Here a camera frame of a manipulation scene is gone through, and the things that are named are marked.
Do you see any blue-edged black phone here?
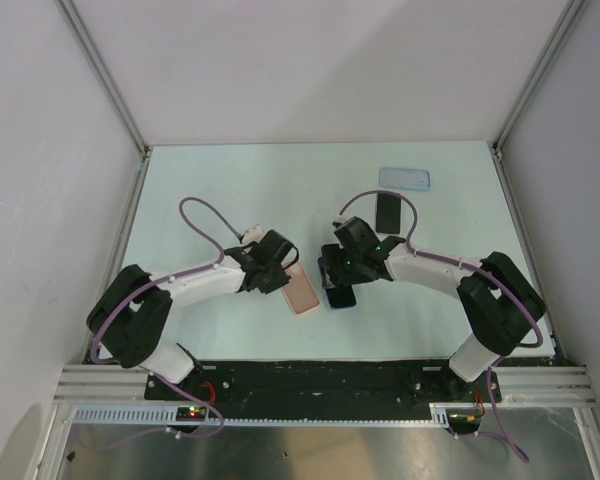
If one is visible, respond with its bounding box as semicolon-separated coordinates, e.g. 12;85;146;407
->
325;286;357;310

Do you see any pink phone case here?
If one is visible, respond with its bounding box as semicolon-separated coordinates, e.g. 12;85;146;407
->
283;263;320;316

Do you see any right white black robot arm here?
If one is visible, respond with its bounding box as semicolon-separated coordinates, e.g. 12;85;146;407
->
318;217;547;401

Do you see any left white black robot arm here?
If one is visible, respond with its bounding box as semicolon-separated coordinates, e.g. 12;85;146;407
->
86;227;299;399

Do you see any black phone on table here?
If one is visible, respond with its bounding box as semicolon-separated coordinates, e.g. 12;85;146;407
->
375;192;402;235

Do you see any clear blue phone case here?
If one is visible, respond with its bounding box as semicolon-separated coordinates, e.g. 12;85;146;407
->
379;167;431;191

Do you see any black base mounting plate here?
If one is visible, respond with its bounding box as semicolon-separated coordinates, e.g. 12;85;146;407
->
144;360;502;422

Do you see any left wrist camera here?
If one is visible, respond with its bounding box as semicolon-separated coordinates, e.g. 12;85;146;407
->
241;225;265;245

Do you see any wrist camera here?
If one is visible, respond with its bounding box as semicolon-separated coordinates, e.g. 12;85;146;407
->
332;215;350;228
241;225;265;245

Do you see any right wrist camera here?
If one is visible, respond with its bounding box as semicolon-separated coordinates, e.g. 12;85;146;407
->
332;215;350;228

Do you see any white slotted cable duct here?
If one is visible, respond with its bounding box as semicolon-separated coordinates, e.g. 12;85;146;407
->
67;402;454;429

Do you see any aluminium frame rail front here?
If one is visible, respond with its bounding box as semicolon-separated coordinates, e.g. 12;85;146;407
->
53;365;598;408

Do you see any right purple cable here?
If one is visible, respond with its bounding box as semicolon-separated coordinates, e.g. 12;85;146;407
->
337;190;544;464

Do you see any left aluminium corner post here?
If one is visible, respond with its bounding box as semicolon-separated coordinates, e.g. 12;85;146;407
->
55;0;150;160

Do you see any aluminium corner post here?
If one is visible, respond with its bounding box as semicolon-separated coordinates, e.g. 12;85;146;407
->
491;0;590;160
55;0;150;160

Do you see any right aluminium corner post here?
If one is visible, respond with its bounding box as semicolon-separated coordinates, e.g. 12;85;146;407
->
491;0;590;160

